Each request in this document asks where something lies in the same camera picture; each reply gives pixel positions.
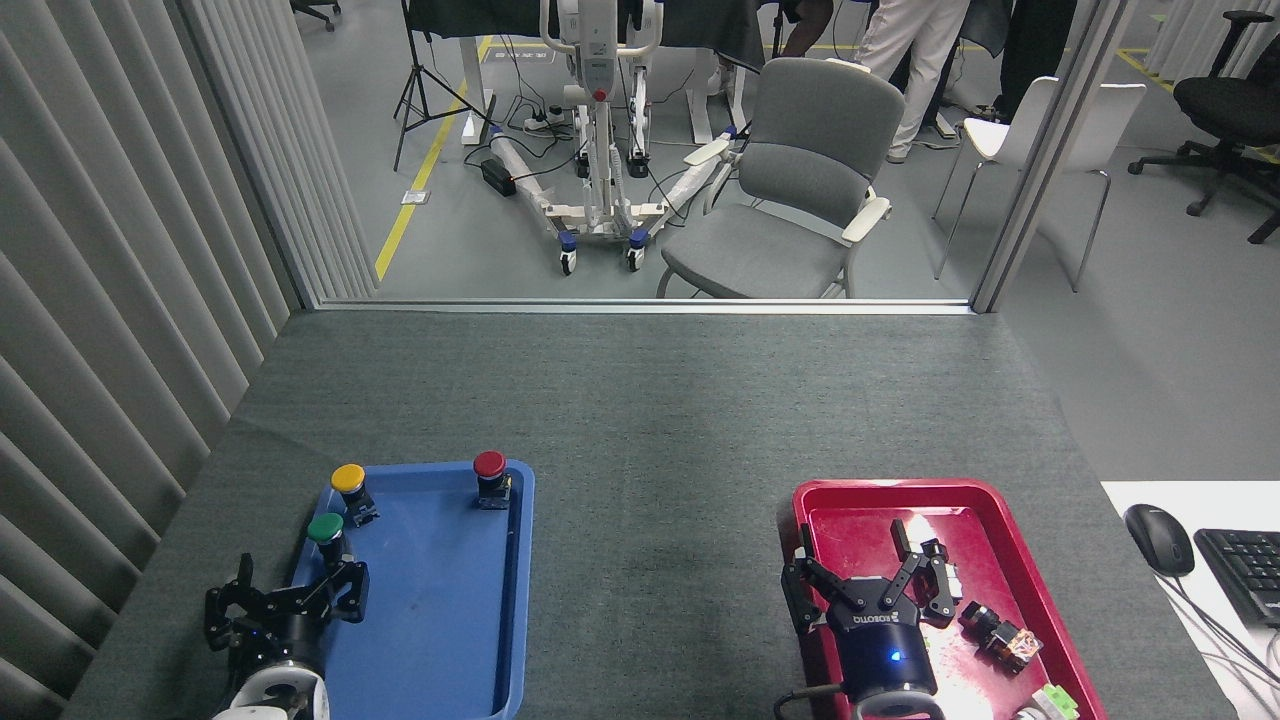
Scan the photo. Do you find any yellow push button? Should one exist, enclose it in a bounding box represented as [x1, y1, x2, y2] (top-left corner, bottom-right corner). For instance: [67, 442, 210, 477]
[330, 463, 381, 528]

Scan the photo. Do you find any person in pale trousers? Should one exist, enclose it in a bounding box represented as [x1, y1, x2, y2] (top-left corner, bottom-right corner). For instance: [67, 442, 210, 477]
[853, 0, 973, 164]

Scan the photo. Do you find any black tripod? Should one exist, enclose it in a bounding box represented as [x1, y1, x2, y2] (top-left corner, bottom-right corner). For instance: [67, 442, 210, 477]
[392, 0, 493, 173]

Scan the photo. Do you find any blue plastic tray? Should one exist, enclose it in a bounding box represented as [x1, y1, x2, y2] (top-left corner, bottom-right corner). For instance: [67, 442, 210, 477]
[250, 460, 536, 720]

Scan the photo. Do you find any white desk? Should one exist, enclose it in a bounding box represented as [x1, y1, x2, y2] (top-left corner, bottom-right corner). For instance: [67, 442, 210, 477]
[1100, 480, 1280, 720]

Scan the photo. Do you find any red plastic tray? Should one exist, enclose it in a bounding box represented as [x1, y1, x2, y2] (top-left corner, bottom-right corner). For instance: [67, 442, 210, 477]
[790, 478, 1108, 720]

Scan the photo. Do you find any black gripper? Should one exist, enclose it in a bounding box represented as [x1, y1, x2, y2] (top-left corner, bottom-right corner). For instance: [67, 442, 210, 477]
[780, 518, 963, 706]
[204, 553, 371, 674]

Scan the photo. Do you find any black and orange switch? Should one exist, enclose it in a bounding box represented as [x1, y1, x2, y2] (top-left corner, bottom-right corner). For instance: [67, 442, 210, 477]
[958, 600, 1044, 674]

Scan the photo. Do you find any white and green switch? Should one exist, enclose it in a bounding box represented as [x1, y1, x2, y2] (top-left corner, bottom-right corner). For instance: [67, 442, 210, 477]
[1012, 683, 1081, 720]

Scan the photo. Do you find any silver frame rail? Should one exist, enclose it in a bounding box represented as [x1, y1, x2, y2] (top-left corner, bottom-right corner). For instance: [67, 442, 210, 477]
[315, 297, 976, 317]

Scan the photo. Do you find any black and white switch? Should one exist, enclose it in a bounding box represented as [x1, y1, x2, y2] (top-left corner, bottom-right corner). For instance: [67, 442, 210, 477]
[920, 538, 965, 603]

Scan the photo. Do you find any grey padded armchair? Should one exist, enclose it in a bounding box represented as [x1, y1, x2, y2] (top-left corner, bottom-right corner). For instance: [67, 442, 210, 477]
[655, 57, 907, 300]

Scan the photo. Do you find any white plastic chair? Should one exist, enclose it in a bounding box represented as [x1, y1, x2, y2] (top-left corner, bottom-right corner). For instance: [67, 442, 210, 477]
[932, 76, 1148, 294]

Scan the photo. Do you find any red push button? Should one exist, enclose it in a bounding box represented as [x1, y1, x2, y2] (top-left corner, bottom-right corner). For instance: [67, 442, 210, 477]
[472, 450, 513, 511]

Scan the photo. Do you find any black office chair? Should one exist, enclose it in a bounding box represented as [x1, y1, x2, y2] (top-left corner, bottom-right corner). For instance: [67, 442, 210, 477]
[1128, 10, 1280, 245]

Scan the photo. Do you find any silver post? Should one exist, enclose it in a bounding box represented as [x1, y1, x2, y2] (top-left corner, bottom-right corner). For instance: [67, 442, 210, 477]
[970, 0, 1141, 314]

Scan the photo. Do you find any green push button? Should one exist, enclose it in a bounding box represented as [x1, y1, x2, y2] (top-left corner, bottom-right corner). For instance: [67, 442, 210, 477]
[306, 512, 357, 573]

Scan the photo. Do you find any black mouse cable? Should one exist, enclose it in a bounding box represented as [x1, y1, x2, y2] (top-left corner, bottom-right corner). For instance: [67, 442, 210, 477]
[1158, 573, 1280, 706]

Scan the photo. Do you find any white wheeled stand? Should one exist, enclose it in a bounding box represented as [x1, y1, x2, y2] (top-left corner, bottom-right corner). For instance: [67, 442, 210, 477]
[488, 0, 746, 276]

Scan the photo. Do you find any black keyboard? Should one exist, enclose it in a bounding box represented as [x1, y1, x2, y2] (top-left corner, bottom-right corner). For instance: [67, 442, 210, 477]
[1193, 528, 1280, 629]

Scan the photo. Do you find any desk with black cloth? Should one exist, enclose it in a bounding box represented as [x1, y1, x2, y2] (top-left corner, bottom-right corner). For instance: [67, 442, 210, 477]
[405, 0, 769, 147]

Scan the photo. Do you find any person in dark trousers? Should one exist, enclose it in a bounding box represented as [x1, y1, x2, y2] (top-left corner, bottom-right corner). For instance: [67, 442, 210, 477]
[985, 0, 1079, 126]

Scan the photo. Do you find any black computer mouse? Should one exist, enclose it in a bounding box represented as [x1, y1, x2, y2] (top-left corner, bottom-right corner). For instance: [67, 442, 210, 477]
[1123, 503, 1196, 578]

